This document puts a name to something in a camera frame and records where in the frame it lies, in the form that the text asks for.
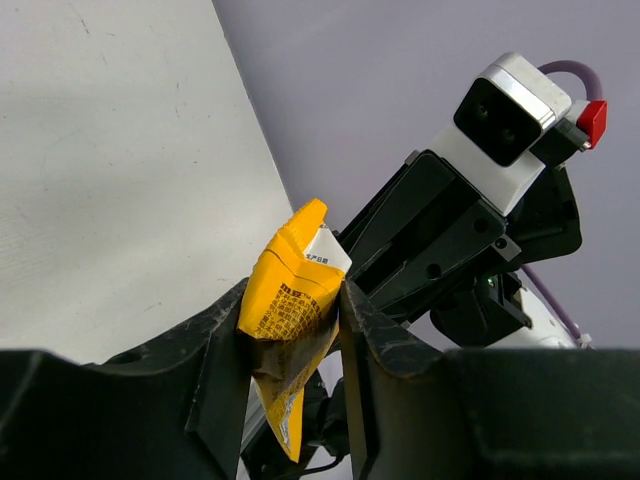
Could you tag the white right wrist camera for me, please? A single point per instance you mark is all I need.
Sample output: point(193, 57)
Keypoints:
point(518, 119)

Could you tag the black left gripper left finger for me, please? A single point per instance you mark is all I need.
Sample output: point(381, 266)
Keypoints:
point(171, 408)

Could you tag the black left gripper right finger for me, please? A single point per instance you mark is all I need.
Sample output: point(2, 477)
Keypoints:
point(418, 413)

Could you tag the yellow snack bar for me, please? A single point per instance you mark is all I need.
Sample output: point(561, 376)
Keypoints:
point(288, 314)

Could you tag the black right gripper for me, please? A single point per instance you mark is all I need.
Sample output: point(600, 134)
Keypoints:
point(428, 244)

